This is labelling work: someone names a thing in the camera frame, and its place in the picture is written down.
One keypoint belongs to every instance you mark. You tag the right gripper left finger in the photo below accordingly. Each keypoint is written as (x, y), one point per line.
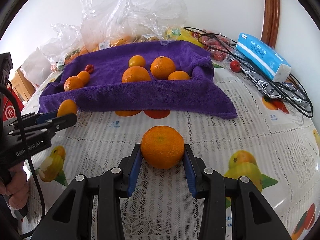
(70, 217)

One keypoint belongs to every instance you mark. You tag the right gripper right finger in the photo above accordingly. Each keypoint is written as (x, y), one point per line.
(252, 216)

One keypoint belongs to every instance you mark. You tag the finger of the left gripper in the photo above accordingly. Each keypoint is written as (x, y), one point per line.
(52, 126)
(31, 119)

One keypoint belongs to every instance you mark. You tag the oval orange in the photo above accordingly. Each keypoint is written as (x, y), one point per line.
(67, 107)

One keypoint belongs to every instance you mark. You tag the large orange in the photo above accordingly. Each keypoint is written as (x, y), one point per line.
(162, 147)
(162, 67)

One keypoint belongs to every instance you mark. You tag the bag of red fruits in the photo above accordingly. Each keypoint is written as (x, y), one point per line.
(219, 46)

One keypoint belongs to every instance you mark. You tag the person's left hand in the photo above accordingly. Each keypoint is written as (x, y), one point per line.
(17, 189)

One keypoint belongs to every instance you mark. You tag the red paper bag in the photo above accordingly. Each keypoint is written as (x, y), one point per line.
(8, 109)

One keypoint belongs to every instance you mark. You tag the wooden chair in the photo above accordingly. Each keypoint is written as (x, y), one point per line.
(21, 86)

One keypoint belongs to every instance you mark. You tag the white plastic bag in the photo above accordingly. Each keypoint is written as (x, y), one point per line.
(36, 68)

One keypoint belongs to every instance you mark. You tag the small orange left front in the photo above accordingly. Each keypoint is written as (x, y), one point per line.
(73, 83)

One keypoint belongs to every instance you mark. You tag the small orange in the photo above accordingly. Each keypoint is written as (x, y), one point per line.
(73, 83)
(179, 75)
(84, 76)

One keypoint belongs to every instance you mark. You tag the small orange left back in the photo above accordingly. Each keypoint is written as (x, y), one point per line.
(84, 76)

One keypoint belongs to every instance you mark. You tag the fruit print lace tablecloth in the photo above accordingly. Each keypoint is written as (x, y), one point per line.
(283, 143)

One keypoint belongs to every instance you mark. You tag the small red fruit on towel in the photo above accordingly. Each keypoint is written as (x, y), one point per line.
(89, 68)

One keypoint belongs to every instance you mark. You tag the left clear bag of oranges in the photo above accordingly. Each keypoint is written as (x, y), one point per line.
(67, 43)

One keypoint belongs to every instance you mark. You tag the purple towel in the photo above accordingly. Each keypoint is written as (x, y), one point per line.
(106, 92)

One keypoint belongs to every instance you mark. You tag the grey plaid cloth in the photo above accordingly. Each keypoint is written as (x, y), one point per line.
(277, 90)

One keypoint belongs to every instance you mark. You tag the large clear bag of fruit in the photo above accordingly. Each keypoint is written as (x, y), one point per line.
(116, 20)

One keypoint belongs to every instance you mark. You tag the small orange right front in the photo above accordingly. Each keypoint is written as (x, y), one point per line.
(179, 75)

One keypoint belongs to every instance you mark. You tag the blue tissue pack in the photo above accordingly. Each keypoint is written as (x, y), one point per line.
(273, 65)

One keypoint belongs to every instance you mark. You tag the small red fruit on table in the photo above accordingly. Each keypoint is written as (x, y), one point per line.
(235, 66)

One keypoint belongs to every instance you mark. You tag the yellow fruit bag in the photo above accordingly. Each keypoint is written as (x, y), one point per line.
(180, 34)

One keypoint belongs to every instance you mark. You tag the brown wooden door frame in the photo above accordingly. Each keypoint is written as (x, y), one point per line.
(271, 22)

